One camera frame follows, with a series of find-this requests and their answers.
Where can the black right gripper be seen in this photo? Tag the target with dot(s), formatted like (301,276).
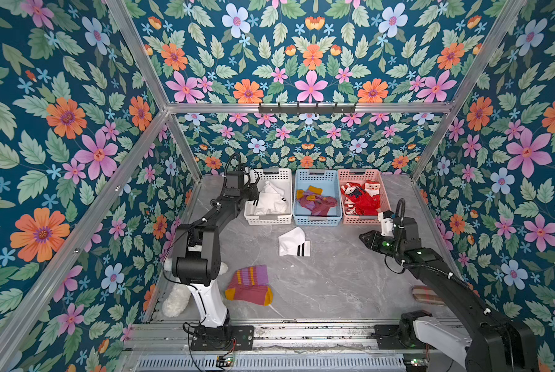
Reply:
(382,240)

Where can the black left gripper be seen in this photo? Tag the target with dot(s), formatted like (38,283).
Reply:
(253,188)

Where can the plain red sock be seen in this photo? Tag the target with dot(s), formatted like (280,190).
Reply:
(365,204)

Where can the purple striped sock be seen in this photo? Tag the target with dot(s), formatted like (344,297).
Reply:
(310,193)
(251,285)
(323,210)

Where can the white sock black stripes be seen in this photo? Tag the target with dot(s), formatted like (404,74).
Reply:
(271,188)
(294,243)

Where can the purple striped sock bottom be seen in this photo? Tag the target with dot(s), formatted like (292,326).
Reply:
(323,210)

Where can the red santa face sock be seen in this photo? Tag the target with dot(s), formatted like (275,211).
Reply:
(372,188)

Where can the red white striped santa sock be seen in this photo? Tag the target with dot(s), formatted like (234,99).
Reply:
(349,192)

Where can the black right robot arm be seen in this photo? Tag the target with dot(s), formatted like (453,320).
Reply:
(490,341)

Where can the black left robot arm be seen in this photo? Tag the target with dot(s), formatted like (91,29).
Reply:
(196,254)

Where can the white plastic basket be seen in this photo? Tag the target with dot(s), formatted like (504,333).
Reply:
(283,179)

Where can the pink plastic basket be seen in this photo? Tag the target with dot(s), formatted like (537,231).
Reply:
(359,176)

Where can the light blue plastic basket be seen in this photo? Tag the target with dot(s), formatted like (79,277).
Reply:
(327,180)

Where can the plaid beige pouch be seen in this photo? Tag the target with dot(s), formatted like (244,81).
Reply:
(425,295)

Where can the white teddy bear blue sweater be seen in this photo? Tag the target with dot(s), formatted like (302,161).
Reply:
(178,299)

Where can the black hook rail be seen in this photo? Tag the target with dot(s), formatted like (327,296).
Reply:
(291,109)

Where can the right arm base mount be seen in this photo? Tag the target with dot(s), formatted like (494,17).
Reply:
(400,336)

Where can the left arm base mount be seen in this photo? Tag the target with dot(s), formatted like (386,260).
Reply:
(227,338)

